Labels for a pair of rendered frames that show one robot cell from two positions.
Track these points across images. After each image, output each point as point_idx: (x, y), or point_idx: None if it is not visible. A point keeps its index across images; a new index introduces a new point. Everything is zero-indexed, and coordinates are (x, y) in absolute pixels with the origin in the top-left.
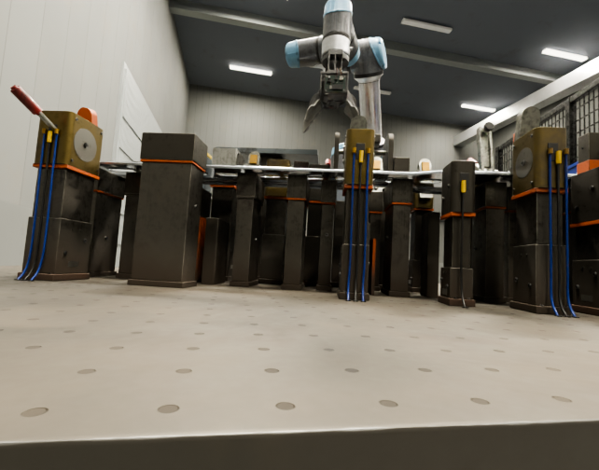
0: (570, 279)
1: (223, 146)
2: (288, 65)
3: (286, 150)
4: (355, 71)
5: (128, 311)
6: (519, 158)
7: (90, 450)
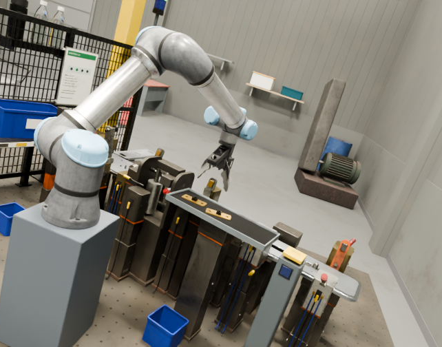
0: (101, 200)
1: (272, 230)
2: (248, 140)
3: (213, 202)
4: (165, 69)
5: None
6: (162, 170)
7: None
